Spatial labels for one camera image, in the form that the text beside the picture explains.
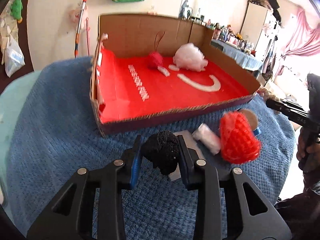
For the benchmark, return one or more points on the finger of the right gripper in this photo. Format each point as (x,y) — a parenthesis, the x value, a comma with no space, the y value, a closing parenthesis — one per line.
(295,113)
(313,82)

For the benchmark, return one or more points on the blue knit blanket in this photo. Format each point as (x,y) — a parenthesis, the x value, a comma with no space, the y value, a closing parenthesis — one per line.
(56,134)

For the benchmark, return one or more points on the brown wooden door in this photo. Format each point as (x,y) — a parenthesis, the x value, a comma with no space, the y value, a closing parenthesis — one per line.
(19,31)

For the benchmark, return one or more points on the beige hanging organizer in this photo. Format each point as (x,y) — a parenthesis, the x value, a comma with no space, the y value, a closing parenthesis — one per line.
(9,27)

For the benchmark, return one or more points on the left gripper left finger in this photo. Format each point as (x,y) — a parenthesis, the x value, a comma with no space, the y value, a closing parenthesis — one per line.
(89,205)

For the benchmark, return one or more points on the person's right hand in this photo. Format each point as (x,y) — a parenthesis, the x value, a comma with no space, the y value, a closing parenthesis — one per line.
(308,150)

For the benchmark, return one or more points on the black fuzzy ball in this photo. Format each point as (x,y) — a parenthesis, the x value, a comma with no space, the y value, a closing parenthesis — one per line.
(162,150)

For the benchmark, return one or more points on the green plush toy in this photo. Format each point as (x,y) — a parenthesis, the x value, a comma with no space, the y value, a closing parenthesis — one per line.
(16,10)

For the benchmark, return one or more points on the table with blue cloth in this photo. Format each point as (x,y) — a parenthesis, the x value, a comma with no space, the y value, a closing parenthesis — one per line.
(242,59)

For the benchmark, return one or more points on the pink curtain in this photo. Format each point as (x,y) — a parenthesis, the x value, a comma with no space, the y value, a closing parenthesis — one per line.
(305,40)

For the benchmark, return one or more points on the pale pink plush toy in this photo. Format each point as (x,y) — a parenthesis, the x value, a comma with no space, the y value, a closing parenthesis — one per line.
(74,17)

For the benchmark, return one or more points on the orange white mop handle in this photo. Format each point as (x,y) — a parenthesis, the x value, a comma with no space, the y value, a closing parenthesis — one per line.
(77,36)

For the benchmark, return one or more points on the brown round powder puff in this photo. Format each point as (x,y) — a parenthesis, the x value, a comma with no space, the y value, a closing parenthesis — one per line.
(252,120)

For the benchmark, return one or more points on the dark red yarn ball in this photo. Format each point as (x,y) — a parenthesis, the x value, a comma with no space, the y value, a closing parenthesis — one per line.
(155,60)

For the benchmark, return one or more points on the white plastic bag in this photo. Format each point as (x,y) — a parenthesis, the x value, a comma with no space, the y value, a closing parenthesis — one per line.
(14,58)

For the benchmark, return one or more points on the white mesh bath pouf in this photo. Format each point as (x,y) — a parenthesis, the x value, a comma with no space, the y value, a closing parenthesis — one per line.
(190,57)

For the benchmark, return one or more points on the cardboard box tray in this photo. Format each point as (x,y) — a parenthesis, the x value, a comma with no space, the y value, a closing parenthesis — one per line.
(137,35)

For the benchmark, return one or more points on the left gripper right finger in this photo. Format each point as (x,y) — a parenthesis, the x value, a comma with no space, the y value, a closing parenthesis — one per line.
(250,215)

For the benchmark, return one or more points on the white wardrobe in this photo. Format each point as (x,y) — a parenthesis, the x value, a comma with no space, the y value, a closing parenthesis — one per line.
(258,27)

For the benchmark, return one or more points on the white cloth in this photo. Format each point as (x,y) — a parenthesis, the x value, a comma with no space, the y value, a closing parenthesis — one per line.
(205,135)

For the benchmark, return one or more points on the red mesh sponge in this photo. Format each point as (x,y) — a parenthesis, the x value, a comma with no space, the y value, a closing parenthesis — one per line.
(238,142)

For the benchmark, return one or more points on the light blue cushion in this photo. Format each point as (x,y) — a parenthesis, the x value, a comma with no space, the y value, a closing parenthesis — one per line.
(12,101)

